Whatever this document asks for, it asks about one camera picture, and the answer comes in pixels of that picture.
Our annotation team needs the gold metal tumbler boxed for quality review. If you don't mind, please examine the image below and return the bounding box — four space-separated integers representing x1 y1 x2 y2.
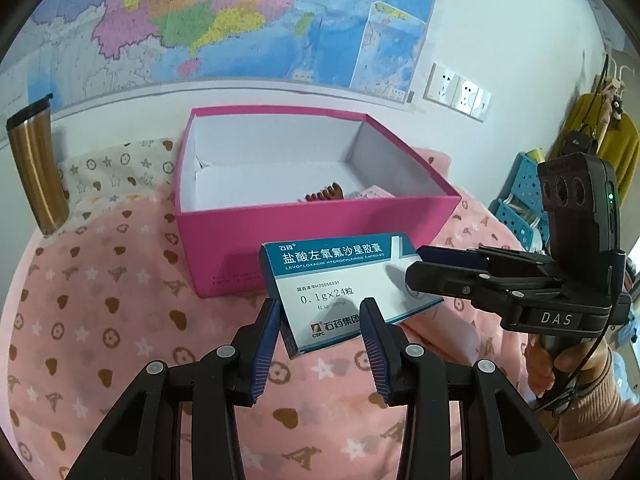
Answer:
5 98 70 236

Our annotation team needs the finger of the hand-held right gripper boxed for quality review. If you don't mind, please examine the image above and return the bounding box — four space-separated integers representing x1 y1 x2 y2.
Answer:
405 261 562 312
416 244 567 282

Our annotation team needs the yellow hanging garment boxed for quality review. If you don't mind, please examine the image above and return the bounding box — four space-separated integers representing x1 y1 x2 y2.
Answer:
566 92 640 187

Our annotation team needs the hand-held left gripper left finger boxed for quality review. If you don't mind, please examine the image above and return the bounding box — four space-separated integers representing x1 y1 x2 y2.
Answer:
65 298 282 480

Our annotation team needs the pink white packet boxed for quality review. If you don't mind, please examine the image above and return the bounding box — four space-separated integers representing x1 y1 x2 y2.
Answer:
347 184 397 200

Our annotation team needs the cream printed pillow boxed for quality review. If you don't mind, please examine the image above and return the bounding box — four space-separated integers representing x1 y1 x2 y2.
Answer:
57 138 177 212

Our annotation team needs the white wall socket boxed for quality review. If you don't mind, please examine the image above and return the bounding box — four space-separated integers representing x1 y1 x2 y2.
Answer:
452 77 482 114
423 62 464 106
470 87 493 122

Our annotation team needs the small plush toy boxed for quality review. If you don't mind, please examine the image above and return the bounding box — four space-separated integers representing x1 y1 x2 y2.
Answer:
599 79 627 122

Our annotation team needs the wall map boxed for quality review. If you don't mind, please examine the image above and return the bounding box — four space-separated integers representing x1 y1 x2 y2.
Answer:
25 0 447 112

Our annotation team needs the person's right forearm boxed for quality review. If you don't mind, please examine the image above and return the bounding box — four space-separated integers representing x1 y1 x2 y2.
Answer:
552 342 640 480

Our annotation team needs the person's right hand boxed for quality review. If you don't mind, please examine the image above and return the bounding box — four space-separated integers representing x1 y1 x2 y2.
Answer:
522 332 609 407

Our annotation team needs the blue white medicine box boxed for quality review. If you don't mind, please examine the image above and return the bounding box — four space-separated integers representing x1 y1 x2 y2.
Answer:
258 232 445 360

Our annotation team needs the pink cardboard box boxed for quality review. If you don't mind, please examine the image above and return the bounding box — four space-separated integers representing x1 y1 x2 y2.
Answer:
174 105 462 300

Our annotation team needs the pink printed blanket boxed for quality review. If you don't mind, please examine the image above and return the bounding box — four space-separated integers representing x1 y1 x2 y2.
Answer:
0 145 552 480

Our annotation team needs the black cable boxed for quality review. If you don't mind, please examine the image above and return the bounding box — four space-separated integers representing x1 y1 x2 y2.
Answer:
532 327 612 417

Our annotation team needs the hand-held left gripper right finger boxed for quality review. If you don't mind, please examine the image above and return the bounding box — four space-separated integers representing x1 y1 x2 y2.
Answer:
359 297 576 480

